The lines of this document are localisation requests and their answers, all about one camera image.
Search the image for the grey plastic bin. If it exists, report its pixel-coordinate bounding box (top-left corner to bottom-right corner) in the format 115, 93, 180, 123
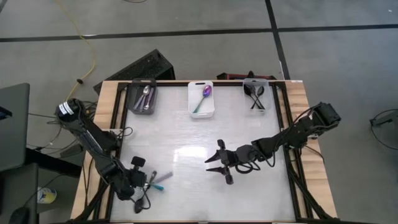
126, 78, 158, 115

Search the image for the yellow floor cable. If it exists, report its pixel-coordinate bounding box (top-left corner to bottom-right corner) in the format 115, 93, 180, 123
55, 0, 98, 102

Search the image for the black computer mouse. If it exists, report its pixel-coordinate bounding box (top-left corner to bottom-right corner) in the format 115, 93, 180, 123
8, 207, 31, 224

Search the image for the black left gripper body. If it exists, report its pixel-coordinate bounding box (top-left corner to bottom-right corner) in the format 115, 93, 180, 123
119, 156, 148, 214

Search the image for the grey laptop lid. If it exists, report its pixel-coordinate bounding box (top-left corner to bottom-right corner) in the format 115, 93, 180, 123
0, 83, 30, 172

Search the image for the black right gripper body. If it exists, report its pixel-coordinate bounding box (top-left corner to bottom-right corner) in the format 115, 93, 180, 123
216, 139, 261, 185

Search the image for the black perforated crate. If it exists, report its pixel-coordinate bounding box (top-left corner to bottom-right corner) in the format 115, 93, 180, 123
93, 49, 176, 95

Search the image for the silver spoon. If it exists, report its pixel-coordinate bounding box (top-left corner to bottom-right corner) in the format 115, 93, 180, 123
133, 85, 152, 111
136, 90, 150, 112
154, 172, 174, 184
143, 88, 155, 111

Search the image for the dark grey desk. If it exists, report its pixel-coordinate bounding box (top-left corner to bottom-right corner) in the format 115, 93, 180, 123
0, 163, 40, 224

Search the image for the black base beam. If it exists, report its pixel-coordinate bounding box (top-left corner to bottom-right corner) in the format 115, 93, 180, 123
26, 147, 83, 179

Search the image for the white yellow roll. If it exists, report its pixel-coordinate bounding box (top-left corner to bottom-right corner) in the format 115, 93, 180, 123
37, 186, 58, 205

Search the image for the blue black object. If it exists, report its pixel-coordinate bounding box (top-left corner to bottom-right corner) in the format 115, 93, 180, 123
0, 107, 13, 121

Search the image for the red black tool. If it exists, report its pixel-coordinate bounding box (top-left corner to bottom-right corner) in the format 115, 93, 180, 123
216, 70, 277, 81

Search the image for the clear plastic bin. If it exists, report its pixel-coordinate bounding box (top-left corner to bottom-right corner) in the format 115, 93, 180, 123
242, 78, 271, 113

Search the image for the white plastic bin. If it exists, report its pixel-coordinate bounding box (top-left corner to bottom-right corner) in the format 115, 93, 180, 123
187, 80, 215, 119

